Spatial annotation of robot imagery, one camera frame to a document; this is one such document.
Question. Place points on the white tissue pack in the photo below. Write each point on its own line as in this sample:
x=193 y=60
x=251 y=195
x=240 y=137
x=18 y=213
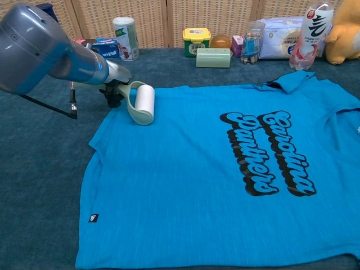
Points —
x=281 y=39

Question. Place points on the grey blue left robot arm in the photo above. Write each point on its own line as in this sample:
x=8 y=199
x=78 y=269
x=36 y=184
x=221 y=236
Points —
x=42 y=47

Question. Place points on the yellow lidded green jar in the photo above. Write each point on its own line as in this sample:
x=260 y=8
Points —
x=196 y=40

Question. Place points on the amber round ball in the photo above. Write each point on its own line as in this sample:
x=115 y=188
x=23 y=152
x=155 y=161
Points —
x=220 y=42

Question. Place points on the clear pink drink bottle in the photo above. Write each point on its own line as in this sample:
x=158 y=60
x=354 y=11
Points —
x=308 y=39

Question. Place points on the blue cookie box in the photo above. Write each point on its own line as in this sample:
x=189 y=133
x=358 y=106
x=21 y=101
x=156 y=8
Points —
x=108 y=48

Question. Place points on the clear plastic jar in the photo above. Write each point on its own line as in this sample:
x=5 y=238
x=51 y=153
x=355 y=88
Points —
x=251 y=45

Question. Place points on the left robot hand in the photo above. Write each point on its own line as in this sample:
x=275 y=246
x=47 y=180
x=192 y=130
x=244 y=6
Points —
x=116 y=77

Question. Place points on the green lint roller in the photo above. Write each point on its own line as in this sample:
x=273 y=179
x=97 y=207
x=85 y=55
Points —
x=140 y=102

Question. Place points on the woven folding screen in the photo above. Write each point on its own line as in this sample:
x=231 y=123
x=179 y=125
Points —
x=197 y=17

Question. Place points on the blue white bottle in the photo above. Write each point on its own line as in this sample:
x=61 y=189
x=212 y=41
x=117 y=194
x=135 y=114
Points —
x=52 y=9

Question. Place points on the yellow plush toy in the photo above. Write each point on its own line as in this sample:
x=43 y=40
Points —
x=344 y=33

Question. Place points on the green white snack canister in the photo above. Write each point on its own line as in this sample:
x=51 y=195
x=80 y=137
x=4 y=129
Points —
x=126 y=39

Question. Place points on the light green roller case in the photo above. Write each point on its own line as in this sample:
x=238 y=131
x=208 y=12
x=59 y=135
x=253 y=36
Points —
x=213 y=58

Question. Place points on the dark teal carpeted table surface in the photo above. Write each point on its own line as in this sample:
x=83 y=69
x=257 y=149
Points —
x=42 y=168

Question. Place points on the purple pink small carton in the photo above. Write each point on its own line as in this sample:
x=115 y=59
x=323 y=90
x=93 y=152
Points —
x=238 y=45

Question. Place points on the blue printed t-shirt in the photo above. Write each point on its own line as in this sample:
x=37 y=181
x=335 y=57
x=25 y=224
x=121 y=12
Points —
x=174 y=182

